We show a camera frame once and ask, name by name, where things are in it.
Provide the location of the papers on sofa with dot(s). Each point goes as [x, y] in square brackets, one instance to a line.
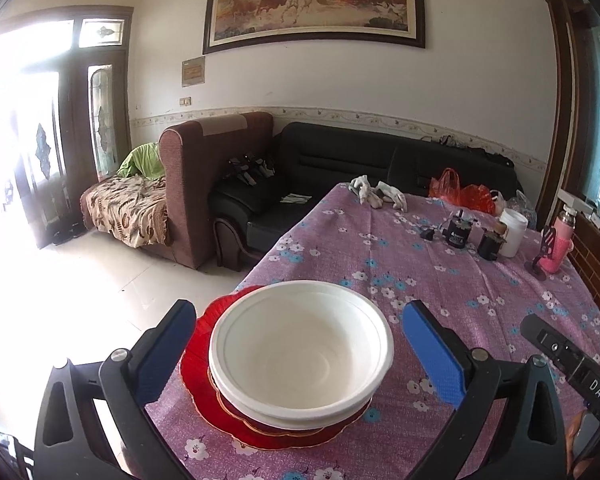
[295, 198]

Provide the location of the black gadgets on sofa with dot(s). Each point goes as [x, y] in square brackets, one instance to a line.
[250, 167]

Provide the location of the black phone stand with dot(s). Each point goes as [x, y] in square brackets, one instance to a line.
[545, 255]

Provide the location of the red plastic bag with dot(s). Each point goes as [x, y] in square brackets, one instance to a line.
[444, 187]
[477, 199]

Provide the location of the white jar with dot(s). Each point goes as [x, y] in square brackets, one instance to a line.
[514, 232]

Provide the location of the red scalloped plate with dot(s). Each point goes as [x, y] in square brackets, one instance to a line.
[205, 375]

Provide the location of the brown armchair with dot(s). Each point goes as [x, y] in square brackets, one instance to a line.
[195, 185]

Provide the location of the large white bowl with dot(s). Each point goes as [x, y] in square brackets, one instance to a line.
[300, 340]

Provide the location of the wooden glass cabinet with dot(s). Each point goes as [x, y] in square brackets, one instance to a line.
[580, 110]

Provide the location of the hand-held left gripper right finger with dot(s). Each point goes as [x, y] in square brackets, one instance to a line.
[432, 355]

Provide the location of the brown patterned blanket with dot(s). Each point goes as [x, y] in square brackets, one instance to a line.
[125, 207]

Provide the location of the small wall plaque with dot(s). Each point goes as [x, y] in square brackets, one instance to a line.
[193, 71]

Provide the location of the black leather sofa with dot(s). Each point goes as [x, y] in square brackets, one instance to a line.
[330, 160]

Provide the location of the person's right hand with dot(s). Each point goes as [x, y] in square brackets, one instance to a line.
[576, 440]

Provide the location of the small black plug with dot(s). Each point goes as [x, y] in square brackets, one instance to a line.
[427, 235]

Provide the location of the black cylindrical jar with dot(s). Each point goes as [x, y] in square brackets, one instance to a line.
[490, 245]

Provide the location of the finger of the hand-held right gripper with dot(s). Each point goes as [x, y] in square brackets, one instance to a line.
[550, 345]

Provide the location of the purple floral tablecloth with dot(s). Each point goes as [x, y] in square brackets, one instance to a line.
[380, 270]

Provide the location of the clear plastic bag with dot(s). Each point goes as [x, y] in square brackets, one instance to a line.
[522, 205]

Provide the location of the green cloth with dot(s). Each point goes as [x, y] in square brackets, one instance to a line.
[142, 160]

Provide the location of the pink bottle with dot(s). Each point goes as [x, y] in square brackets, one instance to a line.
[560, 245]

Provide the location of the wooden glass door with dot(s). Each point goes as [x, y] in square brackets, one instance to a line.
[80, 125]

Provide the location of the framed horse painting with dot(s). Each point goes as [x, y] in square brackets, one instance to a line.
[310, 0]

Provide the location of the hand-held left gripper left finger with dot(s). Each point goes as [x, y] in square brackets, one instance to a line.
[165, 355]

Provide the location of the black square motor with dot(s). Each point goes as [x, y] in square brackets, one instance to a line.
[457, 232]

